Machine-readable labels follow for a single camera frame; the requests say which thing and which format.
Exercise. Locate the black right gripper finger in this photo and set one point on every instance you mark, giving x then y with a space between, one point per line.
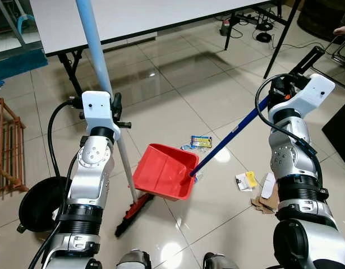
305 59
313 61

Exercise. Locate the light blue pole red broom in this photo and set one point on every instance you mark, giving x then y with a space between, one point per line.
93 39

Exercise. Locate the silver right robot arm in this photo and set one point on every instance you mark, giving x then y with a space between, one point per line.
295 168

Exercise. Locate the blue floor mat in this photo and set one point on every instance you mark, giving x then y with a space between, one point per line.
15 64

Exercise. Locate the black flat box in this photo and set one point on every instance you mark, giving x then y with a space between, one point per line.
340 134

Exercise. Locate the blue yellow snack packet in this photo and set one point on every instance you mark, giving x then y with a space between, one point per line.
201 142

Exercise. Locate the white paper piece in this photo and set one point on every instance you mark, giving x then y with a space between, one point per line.
268 185

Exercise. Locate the white yellow paper card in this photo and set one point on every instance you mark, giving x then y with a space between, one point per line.
246 180

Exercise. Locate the white folding table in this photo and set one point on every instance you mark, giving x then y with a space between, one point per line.
161 17

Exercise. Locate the wooden slat crate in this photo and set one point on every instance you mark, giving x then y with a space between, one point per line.
7 151

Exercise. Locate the brown cardboard scrap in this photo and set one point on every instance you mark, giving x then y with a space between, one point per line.
263 204

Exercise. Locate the black round waste bin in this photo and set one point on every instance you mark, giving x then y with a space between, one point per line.
40 204

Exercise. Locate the grey left robot foot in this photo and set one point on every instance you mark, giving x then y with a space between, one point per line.
136 260

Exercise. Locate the grey robot foot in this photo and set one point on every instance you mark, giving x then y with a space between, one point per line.
136 260
220 261

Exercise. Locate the grey right robot foot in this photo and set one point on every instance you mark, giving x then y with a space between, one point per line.
220 261

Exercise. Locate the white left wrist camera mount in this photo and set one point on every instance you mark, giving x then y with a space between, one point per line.
96 109

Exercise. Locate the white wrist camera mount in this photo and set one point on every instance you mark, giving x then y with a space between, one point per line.
96 109
315 89

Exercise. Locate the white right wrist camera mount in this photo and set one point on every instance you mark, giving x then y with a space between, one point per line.
315 89

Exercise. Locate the black metal chair frame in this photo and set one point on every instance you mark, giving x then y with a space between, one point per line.
341 50

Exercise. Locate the light blue chair frame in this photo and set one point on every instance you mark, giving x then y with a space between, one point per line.
25 23

